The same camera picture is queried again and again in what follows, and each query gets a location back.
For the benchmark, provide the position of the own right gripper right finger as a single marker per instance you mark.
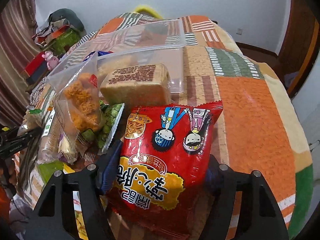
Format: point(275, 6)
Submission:
point(260, 216)

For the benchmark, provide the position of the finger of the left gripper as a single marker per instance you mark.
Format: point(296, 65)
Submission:
point(22, 141)

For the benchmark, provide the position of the beige green snack packet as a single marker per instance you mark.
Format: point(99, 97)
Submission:
point(31, 120)

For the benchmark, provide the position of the orange floss pastry bag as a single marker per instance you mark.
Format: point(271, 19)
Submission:
point(77, 97)

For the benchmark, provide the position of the red noodle snack bag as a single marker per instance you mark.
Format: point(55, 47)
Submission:
point(163, 164)

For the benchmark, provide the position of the yellow chips snack bag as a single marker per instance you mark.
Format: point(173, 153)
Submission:
point(79, 216)

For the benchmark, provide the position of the green round jelly cup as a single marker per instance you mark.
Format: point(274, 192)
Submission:
point(46, 170)

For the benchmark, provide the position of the brown cracker sleeve pack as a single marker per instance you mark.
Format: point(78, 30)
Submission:
point(49, 143)

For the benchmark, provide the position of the purple wrapped cheese stick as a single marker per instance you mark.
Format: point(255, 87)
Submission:
point(66, 153)

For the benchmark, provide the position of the red gift box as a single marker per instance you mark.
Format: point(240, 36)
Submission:
point(36, 67)

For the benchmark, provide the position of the patchwork orange bed blanket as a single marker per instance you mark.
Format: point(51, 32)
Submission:
point(258, 129)

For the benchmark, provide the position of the pink plush toy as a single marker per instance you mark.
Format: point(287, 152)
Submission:
point(51, 60)

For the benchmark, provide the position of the green fabric storage box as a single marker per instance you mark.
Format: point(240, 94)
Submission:
point(60, 45)

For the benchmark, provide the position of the pile of clothes clutter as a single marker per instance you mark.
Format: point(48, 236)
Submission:
point(54, 30)

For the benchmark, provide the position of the striped red gold curtain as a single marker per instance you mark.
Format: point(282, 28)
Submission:
point(18, 25)

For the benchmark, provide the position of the grey green pillow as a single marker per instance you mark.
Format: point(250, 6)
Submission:
point(69, 15)

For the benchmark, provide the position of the clear plastic storage bin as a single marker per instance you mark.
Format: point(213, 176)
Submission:
point(150, 43)

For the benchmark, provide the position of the yellow curved footboard pad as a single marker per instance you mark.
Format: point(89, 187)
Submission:
point(147, 10)

